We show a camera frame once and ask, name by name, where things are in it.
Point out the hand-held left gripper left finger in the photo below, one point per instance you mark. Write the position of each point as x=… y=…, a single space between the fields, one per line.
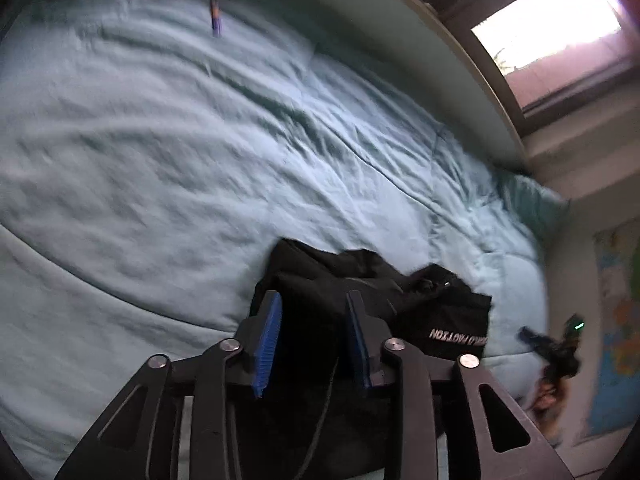
x=267 y=345

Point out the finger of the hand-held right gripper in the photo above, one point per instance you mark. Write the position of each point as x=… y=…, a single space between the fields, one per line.
x=532 y=337

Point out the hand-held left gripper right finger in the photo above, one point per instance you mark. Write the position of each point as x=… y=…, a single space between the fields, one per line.
x=359 y=340

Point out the black hooded jacket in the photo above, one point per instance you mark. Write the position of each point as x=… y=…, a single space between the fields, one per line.
x=310 y=280

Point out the person's right hand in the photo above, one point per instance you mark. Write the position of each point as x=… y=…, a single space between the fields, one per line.
x=547 y=405

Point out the light blue pillow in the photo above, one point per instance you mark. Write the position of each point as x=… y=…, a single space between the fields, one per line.
x=535 y=205

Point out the light blue comforter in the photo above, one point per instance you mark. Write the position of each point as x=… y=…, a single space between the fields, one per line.
x=175 y=160

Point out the dark framed window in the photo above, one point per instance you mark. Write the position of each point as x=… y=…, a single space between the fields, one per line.
x=540 y=30

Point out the small pen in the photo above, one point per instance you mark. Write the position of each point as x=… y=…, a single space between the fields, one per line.
x=216 y=15

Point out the wall map poster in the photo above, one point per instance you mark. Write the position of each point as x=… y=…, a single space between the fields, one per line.
x=617 y=330

